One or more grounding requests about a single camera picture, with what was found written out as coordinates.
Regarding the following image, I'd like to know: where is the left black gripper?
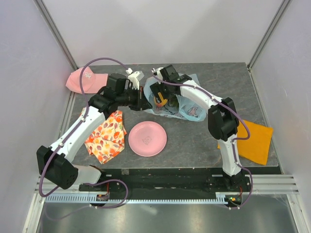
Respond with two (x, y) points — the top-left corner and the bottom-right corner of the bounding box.
(117, 85), (153, 112)

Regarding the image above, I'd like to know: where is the fake peach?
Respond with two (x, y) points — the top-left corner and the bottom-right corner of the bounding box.
(154, 93), (168, 108)

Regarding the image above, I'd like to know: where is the light blue plastic bag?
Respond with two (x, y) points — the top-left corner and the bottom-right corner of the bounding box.
(144, 77), (207, 122)

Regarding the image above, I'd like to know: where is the fake pineapple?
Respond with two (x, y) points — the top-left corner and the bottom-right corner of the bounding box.
(167, 96), (179, 110)

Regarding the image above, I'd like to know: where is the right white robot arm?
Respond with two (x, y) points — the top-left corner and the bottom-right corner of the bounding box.
(151, 65), (253, 192)

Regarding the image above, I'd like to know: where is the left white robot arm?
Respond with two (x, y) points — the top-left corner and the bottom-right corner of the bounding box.
(36, 71), (152, 191)

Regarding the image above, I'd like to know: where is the pink plate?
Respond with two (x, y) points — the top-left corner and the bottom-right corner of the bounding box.
(128, 121), (167, 157)

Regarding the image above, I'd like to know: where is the floral patterned cloth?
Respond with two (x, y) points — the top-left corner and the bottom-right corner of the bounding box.
(85, 110), (127, 164)

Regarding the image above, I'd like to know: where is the pink cap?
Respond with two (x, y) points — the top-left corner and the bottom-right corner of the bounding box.
(66, 67), (108, 94)

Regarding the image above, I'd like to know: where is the orange folded cloth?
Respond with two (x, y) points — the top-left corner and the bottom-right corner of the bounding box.
(217, 119), (274, 166)

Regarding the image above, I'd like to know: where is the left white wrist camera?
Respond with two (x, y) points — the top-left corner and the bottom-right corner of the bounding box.
(126, 68), (144, 90)

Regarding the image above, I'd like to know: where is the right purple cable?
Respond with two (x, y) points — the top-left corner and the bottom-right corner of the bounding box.
(152, 70), (255, 211)

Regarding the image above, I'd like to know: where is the purple cable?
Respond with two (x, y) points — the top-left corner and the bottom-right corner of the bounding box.
(152, 70), (255, 211)
(38, 57), (132, 197)

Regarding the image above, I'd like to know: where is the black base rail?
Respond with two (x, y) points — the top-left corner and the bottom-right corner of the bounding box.
(79, 167), (251, 195)

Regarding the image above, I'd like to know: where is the slotted cable duct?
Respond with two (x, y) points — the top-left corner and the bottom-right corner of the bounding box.
(45, 193), (242, 205)

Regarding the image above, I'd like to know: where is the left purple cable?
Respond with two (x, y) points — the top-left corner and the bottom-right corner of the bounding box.
(38, 57), (132, 197)

